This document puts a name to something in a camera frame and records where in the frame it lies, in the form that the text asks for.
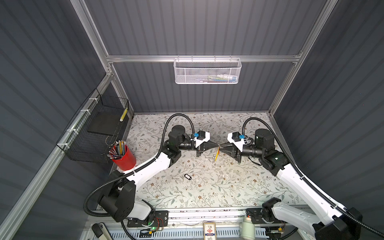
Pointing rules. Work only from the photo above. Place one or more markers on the pale green bottle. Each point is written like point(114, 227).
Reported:
point(247, 229)

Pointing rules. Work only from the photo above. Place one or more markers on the black wire wall basket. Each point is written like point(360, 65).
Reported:
point(95, 129)

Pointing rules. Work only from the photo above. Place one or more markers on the black handle tool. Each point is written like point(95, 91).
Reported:
point(101, 232)

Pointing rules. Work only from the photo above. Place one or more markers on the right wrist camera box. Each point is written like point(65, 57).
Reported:
point(237, 139)

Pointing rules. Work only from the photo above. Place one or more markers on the slotted cable duct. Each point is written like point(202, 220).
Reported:
point(188, 233)

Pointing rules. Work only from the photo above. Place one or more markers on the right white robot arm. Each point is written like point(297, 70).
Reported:
point(328, 221)

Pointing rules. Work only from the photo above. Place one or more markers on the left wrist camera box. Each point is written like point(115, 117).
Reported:
point(201, 137)

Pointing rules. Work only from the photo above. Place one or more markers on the red pencil cup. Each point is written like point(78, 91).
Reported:
point(121, 155)

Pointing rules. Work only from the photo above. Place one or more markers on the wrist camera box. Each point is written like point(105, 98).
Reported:
point(201, 137)
point(237, 139)

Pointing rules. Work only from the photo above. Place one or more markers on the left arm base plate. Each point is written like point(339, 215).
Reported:
point(156, 219)

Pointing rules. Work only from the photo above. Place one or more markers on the black key tag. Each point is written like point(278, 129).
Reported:
point(188, 177)

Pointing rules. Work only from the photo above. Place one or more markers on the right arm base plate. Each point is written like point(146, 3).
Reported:
point(258, 216)

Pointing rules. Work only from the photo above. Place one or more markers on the small card box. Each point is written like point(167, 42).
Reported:
point(209, 231)

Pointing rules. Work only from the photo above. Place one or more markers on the yellow marker in basket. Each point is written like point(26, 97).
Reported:
point(123, 114)

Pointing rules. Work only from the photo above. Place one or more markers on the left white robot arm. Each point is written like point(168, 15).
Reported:
point(118, 199)

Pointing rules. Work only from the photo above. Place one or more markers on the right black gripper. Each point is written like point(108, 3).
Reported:
point(232, 151)

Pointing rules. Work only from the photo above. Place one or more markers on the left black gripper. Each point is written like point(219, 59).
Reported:
point(208, 145)

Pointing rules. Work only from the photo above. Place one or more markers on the white mesh wall basket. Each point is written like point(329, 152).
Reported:
point(207, 71)

